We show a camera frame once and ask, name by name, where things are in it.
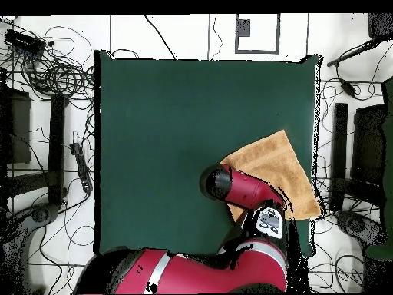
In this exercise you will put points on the yellow terry towel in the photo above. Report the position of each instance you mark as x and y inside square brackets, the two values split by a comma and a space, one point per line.
[276, 159]

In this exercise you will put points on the black flat panel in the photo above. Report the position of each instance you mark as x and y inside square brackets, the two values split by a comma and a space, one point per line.
[368, 144]

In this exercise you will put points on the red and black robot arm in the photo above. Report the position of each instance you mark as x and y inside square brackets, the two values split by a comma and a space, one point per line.
[245, 190]

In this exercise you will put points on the black power strip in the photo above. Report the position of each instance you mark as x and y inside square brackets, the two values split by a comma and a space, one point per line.
[81, 166]

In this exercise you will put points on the dark green table cloth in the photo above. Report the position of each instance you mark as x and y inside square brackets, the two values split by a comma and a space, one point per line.
[138, 107]

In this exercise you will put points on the black square box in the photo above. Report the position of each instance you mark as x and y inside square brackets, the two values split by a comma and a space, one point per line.
[380, 26]

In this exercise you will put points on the black flat box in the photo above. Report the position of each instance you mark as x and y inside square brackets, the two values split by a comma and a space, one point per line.
[18, 129]

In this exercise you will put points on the black power adapter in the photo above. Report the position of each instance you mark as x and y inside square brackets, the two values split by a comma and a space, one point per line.
[348, 88]

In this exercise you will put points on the black electronics box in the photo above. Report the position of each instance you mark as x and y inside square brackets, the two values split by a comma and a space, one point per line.
[24, 41]

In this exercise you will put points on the black rod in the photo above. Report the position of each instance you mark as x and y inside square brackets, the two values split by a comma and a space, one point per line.
[353, 53]

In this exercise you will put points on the grey wheeled stand base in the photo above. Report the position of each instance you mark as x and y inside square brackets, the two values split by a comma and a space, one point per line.
[356, 226]
[40, 215]

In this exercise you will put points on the grey floor outlet frame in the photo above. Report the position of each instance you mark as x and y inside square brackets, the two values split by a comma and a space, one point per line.
[243, 27]

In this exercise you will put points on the long black bar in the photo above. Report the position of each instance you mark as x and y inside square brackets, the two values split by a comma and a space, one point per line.
[56, 147]
[339, 147]

